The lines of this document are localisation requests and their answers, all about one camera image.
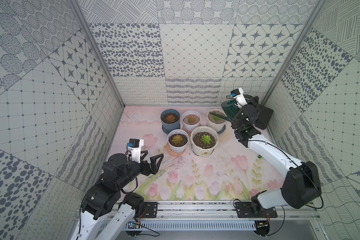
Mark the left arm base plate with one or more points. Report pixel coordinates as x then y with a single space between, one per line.
150 210

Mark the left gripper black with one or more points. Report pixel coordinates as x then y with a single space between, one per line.
145 166

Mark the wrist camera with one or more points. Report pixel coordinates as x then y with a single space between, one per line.
134 149
238 95

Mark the blue-grey pot red succulent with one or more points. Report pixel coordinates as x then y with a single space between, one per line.
170 120

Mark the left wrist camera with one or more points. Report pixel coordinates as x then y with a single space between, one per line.
134 149

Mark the dark green watering can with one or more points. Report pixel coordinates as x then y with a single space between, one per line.
247 114

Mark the black plastic tool case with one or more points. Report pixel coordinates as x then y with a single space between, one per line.
264 117

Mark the blue-grey saucer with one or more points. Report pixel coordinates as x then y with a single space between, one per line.
222 130

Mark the white pot brown soil succulent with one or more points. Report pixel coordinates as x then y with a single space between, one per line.
216 122

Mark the floral pink table mat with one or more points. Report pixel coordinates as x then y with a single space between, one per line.
230 172

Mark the white pot yellow-green succulent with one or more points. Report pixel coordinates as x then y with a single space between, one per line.
178 138

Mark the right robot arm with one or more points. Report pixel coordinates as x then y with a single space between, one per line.
301 179

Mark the terracotta saucer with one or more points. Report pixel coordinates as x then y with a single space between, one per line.
175 151

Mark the large white pot green succulent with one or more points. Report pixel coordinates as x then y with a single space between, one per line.
204 140

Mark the small green circuit board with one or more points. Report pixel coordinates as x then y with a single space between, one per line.
133 229

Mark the aluminium mounting rail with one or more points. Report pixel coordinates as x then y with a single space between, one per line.
222 210

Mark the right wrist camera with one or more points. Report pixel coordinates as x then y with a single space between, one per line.
238 95

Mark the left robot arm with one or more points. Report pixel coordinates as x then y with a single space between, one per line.
107 210

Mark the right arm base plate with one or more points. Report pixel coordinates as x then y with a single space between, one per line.
246 209

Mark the small white pot reddish succulent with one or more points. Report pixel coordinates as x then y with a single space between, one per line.
191 120

